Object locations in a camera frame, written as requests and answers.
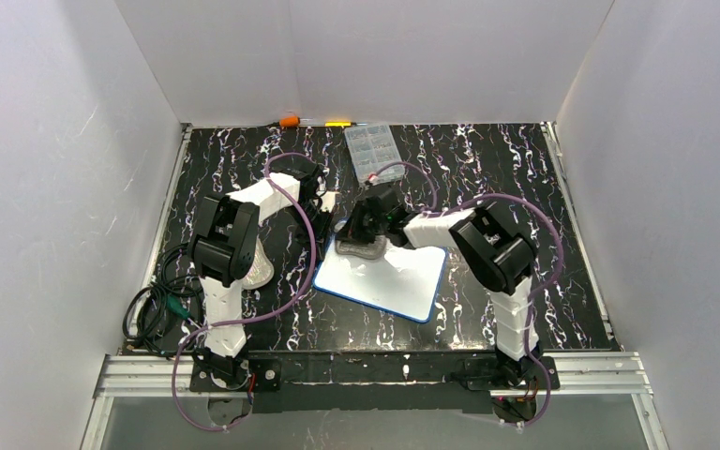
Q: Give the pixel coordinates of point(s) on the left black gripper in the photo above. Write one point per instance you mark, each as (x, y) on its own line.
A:
(309, 220)

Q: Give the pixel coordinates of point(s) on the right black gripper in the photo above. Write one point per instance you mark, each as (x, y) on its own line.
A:
(360, 225)

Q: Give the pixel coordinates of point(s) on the silver mesh eraser pad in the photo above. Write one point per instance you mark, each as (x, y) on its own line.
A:
(372, 251)
(261, 271)

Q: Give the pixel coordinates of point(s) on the blue framed whiteboard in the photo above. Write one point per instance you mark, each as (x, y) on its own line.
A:
(404, 282)

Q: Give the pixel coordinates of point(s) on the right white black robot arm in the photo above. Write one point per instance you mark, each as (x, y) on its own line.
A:
(500, 255)

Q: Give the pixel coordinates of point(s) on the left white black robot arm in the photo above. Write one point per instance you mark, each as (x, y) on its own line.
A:
(225, 242)

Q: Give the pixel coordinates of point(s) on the clear plastic screw box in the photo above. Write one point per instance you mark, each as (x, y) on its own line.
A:
(371, 147)

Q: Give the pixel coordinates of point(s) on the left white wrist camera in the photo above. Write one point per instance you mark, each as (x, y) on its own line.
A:
(329, 201)

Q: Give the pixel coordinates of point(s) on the orange handled tool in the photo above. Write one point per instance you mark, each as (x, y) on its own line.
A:
(289, 122)

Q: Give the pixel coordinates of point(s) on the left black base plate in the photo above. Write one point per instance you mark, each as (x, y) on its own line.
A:
(259, 375)

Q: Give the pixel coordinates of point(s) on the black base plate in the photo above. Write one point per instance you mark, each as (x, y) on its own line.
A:
(498, 372)
(259, 375)

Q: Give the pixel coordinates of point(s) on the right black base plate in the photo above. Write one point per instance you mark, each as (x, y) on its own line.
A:
(498, 372)

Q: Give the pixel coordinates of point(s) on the aluminium rail frame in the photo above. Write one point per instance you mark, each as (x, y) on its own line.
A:
(367, 381)

